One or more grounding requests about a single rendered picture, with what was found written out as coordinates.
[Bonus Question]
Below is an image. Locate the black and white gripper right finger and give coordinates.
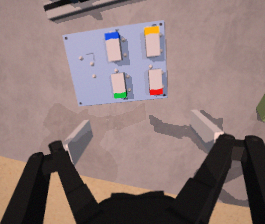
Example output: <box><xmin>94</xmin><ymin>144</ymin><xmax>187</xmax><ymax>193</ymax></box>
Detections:
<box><xmin>155</xmin><ymin>109</ymin><xmax>265</xmax><ymax>224</ymax></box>

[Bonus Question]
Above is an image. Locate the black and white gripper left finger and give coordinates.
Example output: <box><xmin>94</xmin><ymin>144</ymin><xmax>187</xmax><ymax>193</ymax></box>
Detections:
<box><xmin>0</xmin><ymin>120</ymin><xmax>112</xmax><ymax>224</ymax></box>

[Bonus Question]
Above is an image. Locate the white block with red end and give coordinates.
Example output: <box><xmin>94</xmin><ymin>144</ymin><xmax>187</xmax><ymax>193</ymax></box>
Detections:
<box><xmin>148</xmin><ymin>69</ymin><xmax>163</xmax><ymax>95</ymax></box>

